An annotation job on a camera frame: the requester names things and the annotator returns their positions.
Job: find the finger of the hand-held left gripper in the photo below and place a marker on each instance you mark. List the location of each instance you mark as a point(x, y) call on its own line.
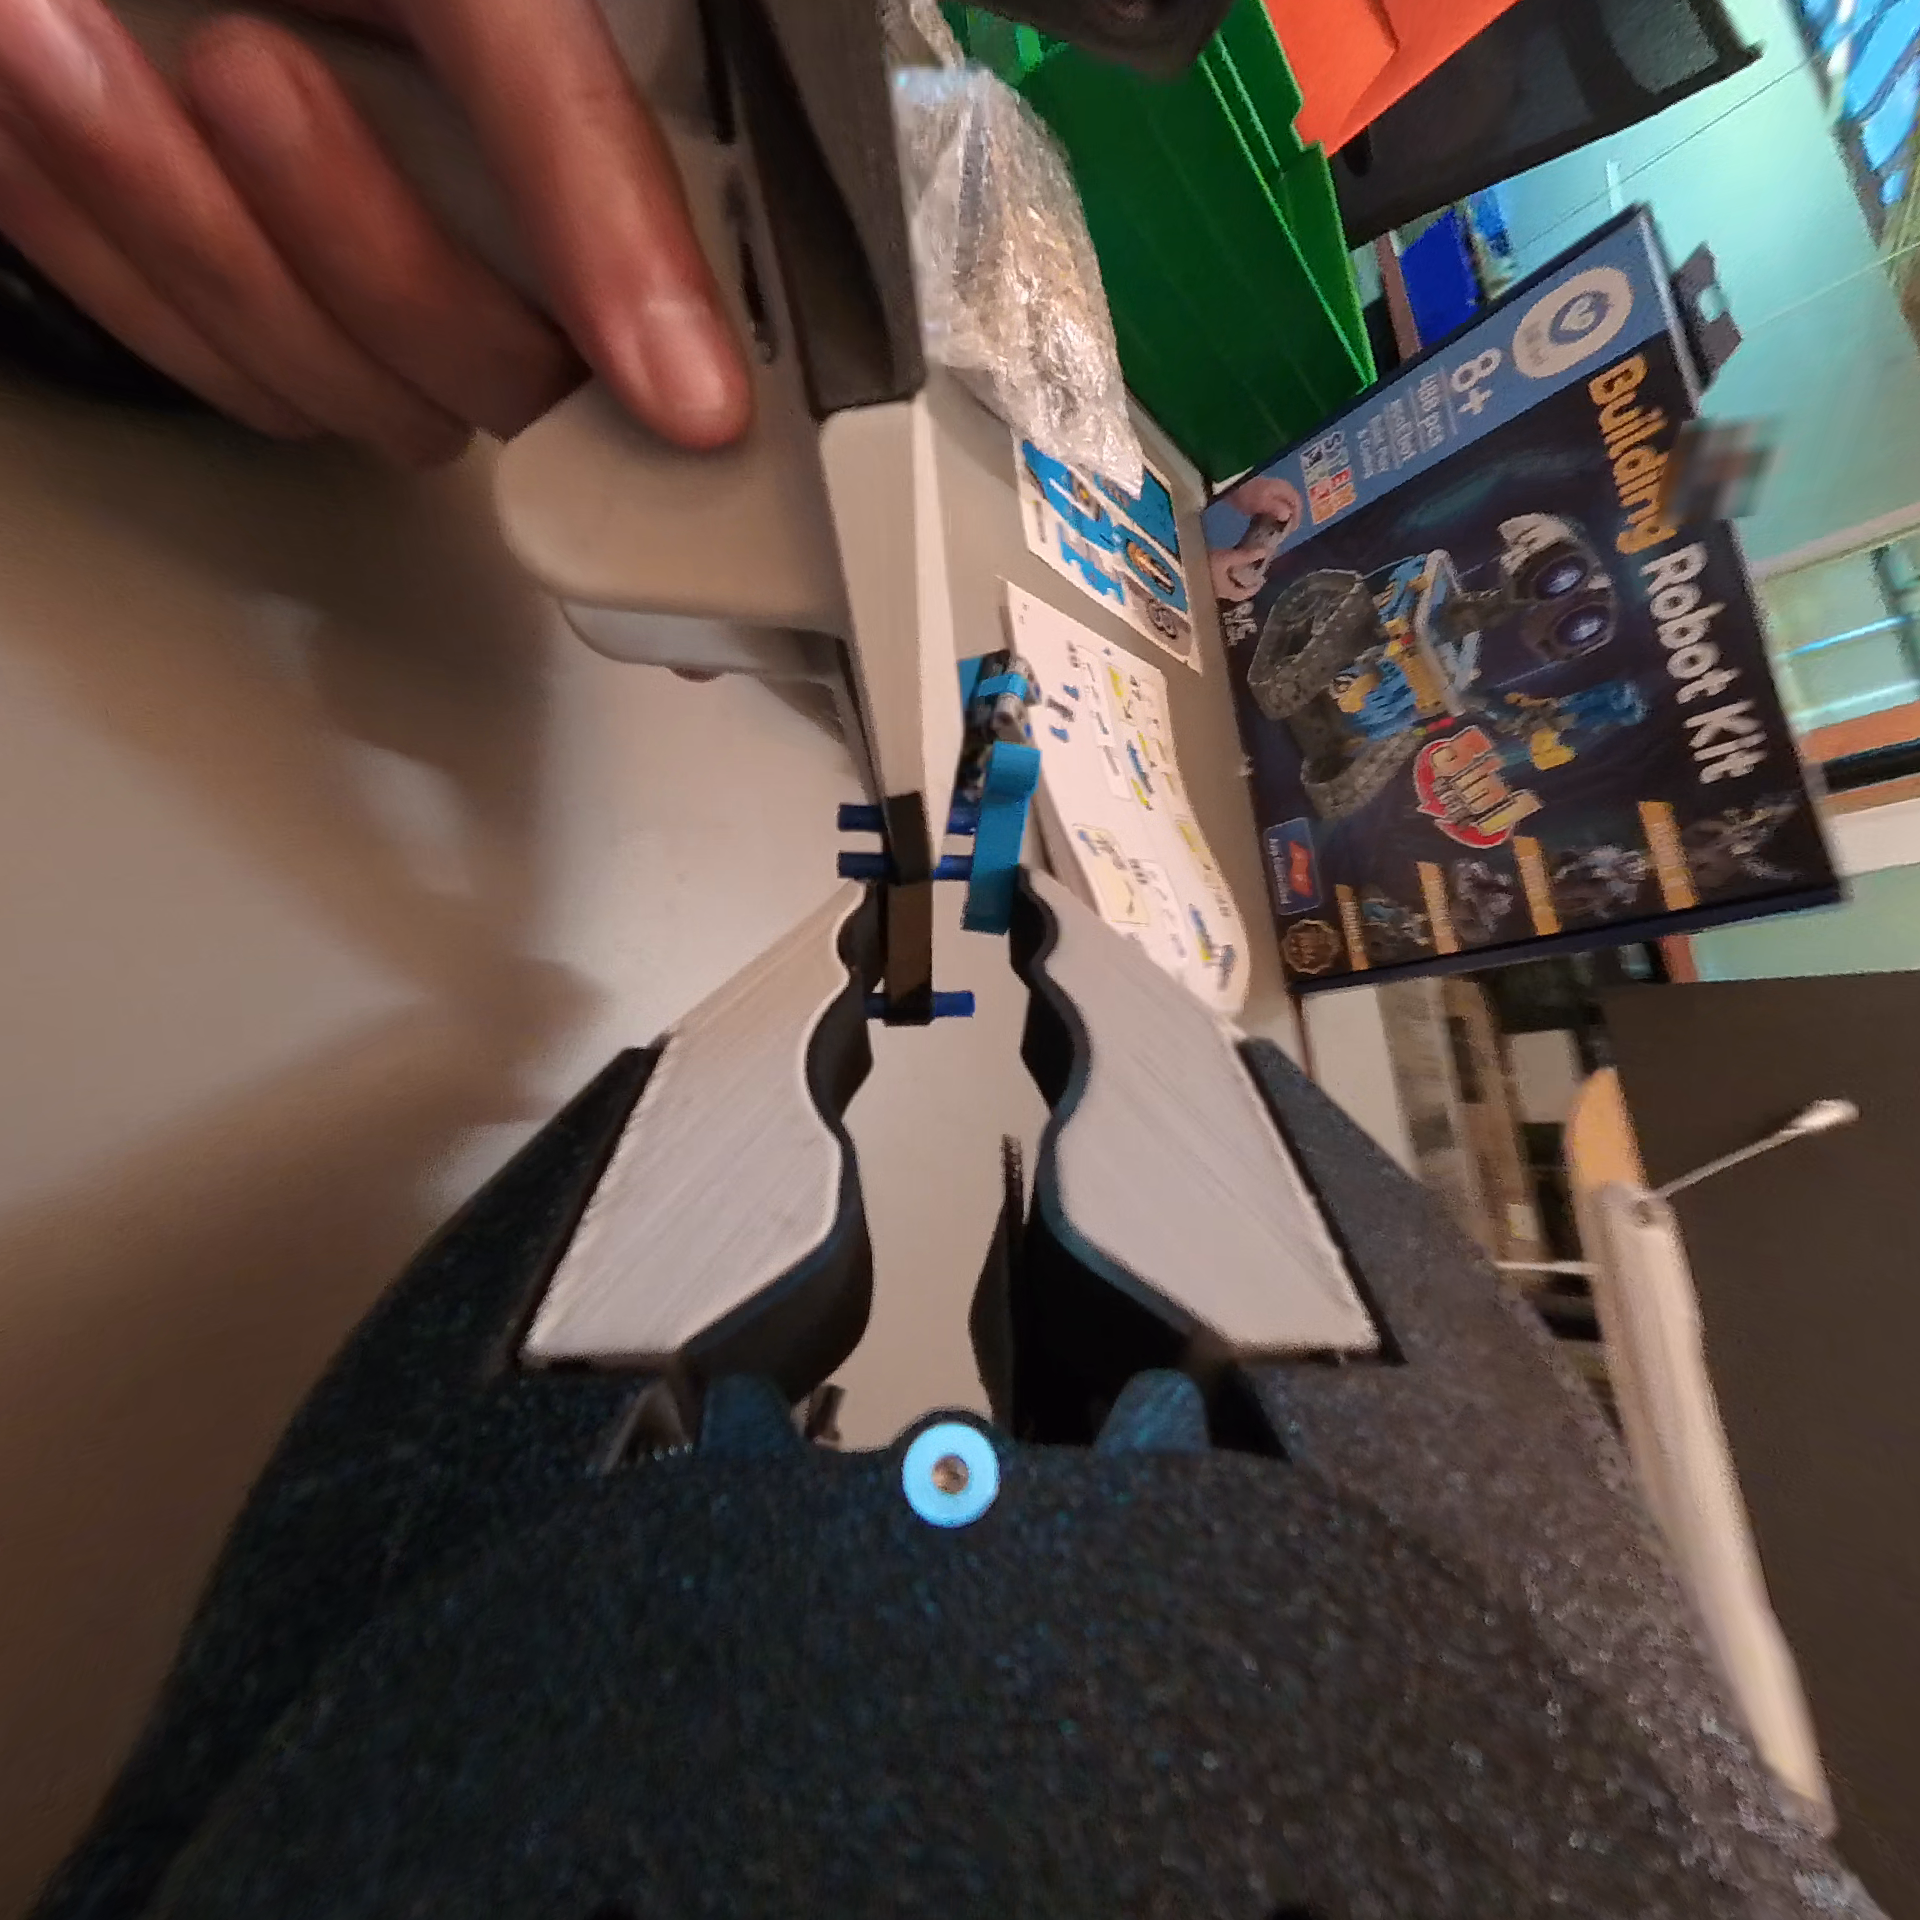
point(898, 600)

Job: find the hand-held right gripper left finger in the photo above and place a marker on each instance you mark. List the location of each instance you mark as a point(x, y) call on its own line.
point(705, 1187)

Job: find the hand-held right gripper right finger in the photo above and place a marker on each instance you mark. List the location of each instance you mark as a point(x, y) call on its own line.
point(1186, 1187)

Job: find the blue yellow brick assembly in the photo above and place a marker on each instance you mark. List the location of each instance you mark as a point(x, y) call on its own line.
point(1004, 696)

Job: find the blue L-shaped beam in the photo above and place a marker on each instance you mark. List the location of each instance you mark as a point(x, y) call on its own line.
point(1004, 842)

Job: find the short black ridged beam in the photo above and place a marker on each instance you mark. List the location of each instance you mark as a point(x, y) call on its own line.
point(910, 932)

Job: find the grey desk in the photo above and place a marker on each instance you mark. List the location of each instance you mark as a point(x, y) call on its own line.
point(301, 825)

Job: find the person's left hand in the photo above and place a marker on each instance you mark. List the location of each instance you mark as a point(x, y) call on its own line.
point(377, 225)

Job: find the crinkled clear plastic bag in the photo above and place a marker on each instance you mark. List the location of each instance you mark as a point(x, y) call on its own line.
point(1020, 270)

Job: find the blue sticker sheet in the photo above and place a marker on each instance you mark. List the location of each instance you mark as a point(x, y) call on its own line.
point(1110, 524)

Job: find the open instruction booklet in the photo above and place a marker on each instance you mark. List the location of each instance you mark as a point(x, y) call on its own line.
point(1124, 794)

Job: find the green plastic bin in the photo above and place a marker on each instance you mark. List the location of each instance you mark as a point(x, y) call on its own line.
point(1200, 225)

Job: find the orange plastic bin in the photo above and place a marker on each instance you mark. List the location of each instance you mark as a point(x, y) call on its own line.
point(1380, 76)

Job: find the blue robot kit box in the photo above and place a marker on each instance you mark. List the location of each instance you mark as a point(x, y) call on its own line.
point(1501, 673)

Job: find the black tilted panel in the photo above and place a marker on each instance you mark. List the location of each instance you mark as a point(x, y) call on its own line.
point(1546, 120)

